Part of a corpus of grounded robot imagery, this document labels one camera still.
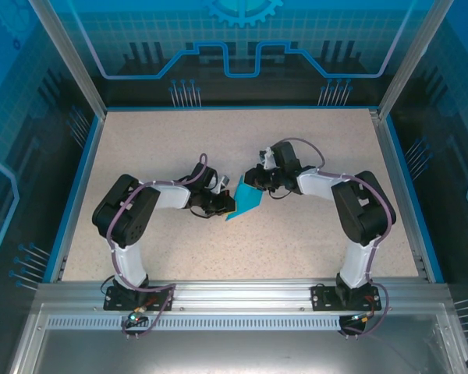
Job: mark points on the blue printed gear panel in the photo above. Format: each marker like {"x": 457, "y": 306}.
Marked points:
{"x": 234, "y": 23}

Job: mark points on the aluminium mounting rail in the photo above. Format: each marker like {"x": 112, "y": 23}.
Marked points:
{"x": 238, "y": 296}

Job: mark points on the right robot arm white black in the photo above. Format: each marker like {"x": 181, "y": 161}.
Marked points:
{"x": 316, "y": 183}

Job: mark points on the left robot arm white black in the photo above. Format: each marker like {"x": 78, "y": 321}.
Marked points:
{"x": 171, "y": 196}

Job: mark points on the grey sheet metal tray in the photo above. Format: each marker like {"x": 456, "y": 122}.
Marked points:
{"x": 238, "y": 354}

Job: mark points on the blue printed side panel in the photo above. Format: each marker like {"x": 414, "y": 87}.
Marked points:
{"x": 452, "y": 117}
{"x": 23, "y": 117}

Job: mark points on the aluminium frame post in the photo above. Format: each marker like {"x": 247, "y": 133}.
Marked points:
{"x": 411, "y": 62}
{"x": 74, "y": 62}

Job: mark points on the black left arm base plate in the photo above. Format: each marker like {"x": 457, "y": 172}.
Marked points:
{"x": 113, "y": 302}

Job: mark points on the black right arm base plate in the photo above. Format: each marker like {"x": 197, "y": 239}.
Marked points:
{"x": 320, "y": 299}

